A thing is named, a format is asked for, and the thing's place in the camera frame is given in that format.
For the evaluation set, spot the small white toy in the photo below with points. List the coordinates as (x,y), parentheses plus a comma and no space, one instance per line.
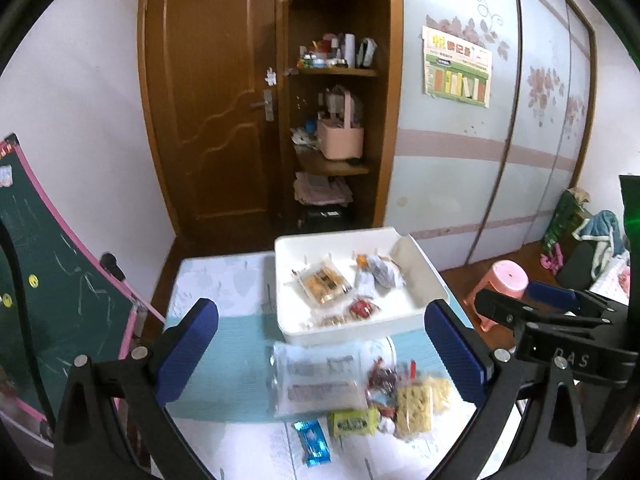
(304,137)

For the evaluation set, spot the brown snack packet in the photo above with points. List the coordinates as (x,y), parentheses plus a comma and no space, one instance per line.
(382,377)

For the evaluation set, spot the wooden corner shelf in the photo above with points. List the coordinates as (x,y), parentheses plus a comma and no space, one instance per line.
(385,110)

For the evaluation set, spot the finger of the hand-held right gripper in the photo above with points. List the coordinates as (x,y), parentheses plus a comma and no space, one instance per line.
(505,310)
(555,295)

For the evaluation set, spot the pink plastic stool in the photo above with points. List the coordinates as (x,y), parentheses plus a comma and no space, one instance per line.
(505,275)

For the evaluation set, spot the yellow crispy noodle snack bag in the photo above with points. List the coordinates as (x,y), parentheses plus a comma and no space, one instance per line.
(415,402)

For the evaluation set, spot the orange snack packet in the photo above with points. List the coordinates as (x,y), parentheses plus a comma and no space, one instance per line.
(361,260)

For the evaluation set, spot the green chalkboard with pink frame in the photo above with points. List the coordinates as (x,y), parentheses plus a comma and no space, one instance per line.
(45,270)

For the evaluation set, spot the floral sliding wardrobe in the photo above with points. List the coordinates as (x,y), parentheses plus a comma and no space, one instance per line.
(450,185)

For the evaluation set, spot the wall poster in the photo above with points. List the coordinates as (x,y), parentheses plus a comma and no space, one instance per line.
(457,67)

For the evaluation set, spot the white cylinder bottle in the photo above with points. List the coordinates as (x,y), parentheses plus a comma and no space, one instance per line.
(350,51)

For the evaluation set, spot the clear nut cluster packet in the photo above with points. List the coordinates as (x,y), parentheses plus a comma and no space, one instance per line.
(332,320)

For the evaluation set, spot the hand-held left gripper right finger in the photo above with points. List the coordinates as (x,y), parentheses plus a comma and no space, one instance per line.
(460,355)

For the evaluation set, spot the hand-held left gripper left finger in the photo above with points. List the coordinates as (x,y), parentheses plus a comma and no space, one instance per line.
(190,355)

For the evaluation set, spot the large white blue packet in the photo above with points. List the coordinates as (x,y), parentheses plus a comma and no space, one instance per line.
(320,385)

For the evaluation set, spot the pile of small toys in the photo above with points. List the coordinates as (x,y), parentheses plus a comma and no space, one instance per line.
(320,57)

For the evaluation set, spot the small blue packet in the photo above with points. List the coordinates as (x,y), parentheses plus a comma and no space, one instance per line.
(312,442)

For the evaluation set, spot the round red snack packet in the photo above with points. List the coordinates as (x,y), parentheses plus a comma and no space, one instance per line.
(362,308)

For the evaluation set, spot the brown wooden door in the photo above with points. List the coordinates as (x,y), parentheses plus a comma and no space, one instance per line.
(210,110)

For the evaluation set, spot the white plastic bin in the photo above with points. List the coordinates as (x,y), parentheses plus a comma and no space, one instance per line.
(395,305)

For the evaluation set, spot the blue white towel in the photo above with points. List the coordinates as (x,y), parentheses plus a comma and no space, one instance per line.
(602,225)

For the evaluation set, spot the yellow cube snack bag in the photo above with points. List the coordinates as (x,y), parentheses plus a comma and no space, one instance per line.
(322,282)

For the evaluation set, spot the white checked blanket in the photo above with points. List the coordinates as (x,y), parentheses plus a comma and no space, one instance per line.
(612,280)

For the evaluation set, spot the small green packet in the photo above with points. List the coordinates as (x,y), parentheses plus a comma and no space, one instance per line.
(352,421)

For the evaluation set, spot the folded pink cloth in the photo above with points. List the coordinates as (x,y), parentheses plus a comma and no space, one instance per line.
(322,187)

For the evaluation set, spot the white door ornament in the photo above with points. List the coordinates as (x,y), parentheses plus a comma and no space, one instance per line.
(270,76)

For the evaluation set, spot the green white pouch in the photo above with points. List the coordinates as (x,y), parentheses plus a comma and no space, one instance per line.
(367,52)

